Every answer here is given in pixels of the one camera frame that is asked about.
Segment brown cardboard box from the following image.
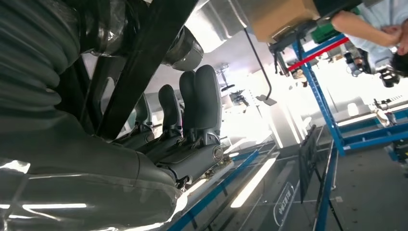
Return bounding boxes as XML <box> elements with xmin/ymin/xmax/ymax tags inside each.
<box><xmin>252</xmin><ymin>0</ymin><xmax>320</xmax><ymax>44</ymax></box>

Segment blue metal beam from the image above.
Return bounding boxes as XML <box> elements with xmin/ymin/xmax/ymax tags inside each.
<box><xmin>167</xmin><ymin>149</ymin><xmax>260</xmax><ymax>231</ymax></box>
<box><xmin>314</xmin><ymin>140</ymin><xmax>339</xmax><ymax>231</ymax></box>

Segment black carry bag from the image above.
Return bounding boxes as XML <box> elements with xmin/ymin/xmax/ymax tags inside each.
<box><xmin>314</xmin><ymin>0</ymin><xmax>364</xmax><ymax>18</ymax></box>

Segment blue rack with red bar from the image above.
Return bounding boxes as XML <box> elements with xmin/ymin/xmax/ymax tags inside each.
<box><xmin>288</xmin><ymin>33</ymin><xmax>408</xmax><ymax>157</ymax></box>

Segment black laptop power cable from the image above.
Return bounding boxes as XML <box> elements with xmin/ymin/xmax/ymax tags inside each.
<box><xmin>243</xmin><ymin>28</ymin><xmax>278</xmax><ymax>106</ymax></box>

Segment person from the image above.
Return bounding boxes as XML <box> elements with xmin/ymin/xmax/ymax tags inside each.
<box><xmin>331</xmin><ymin>0</ymin><xmax>408</xmax><ymax>78</ymax></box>

